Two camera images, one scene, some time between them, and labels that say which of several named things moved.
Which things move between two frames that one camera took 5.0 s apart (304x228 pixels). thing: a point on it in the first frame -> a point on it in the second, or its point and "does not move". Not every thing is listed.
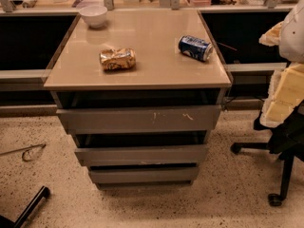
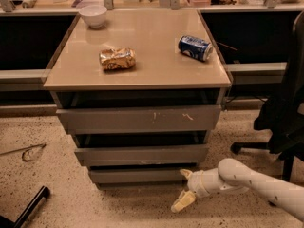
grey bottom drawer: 144,175 does not move
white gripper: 293,38 -> 200,182
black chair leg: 7,222 does not move
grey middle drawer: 142,155 does not move
